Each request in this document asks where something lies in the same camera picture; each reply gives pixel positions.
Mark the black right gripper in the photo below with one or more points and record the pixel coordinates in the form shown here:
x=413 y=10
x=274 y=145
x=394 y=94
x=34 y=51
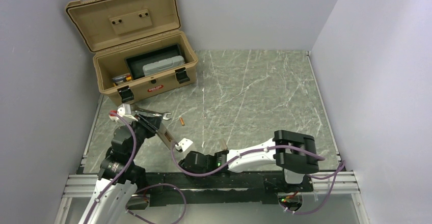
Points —
x=181 y=164

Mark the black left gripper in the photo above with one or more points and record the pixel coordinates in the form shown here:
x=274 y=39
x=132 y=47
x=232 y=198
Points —
x=151 y=123

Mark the beige battery compartment cover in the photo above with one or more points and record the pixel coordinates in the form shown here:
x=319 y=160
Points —
x=223 y=144

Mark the orange AAA battery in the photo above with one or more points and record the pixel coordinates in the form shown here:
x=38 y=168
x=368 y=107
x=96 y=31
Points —
x=182 y=121

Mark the white remote control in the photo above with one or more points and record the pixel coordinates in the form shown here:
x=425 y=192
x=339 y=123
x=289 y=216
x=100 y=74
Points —
x=166 y=137

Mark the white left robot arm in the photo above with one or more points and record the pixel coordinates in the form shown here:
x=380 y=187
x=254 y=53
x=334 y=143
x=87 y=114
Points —
x=119 y=178

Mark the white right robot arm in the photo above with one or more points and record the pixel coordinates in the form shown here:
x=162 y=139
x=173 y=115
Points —
x=295 y=153

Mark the pack of batteries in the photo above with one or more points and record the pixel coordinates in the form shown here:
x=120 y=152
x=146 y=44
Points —
x=120 y=79

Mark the silver open-end wrench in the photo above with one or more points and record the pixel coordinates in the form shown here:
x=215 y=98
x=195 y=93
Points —
x=164 y=115

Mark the black tray in toolbox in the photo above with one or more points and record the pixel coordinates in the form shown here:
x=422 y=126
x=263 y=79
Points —
x=136 y=62

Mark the grey plastic case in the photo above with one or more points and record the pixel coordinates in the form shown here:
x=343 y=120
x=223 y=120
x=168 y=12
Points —
x=163 y=65

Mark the tan plastic toolbox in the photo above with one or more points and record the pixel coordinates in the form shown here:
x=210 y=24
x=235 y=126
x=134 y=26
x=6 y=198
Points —
x=117 y=30

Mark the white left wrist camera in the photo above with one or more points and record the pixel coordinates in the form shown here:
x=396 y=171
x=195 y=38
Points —
x=124 y=111

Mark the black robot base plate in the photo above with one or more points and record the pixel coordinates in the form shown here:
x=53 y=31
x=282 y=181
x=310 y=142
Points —
x=179 y=188

